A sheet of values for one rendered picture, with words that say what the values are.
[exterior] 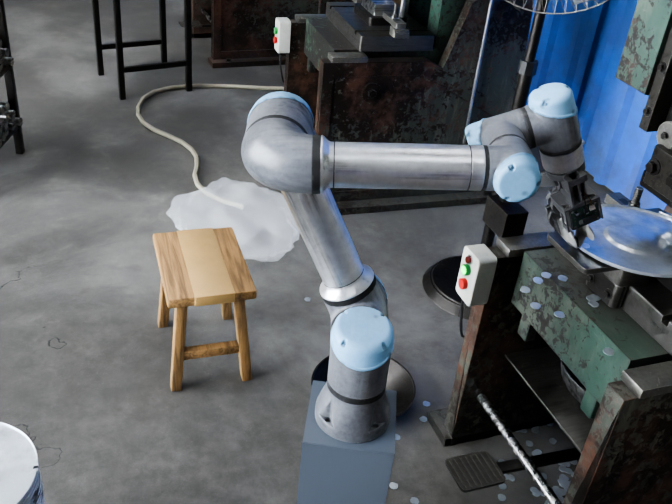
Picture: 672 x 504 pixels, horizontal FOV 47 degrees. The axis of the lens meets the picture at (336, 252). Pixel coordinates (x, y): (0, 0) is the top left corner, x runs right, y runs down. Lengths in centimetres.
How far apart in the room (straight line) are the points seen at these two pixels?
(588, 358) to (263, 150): 83
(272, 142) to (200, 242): 108
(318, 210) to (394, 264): 147
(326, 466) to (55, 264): 154
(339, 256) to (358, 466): 41
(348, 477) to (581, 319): 58
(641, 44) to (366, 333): 78
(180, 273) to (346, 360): 85
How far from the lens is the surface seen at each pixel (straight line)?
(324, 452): 154
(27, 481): 167
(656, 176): 166
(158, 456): 211
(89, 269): 279
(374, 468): 156
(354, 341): 141
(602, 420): 159
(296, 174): 122
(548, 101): 137
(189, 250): 225
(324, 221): 142
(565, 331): 174
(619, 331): 165
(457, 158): 125
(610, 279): 169
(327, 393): 152
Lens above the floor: 156
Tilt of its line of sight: 33 degrees down
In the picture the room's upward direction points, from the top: 6 degrees clockwise
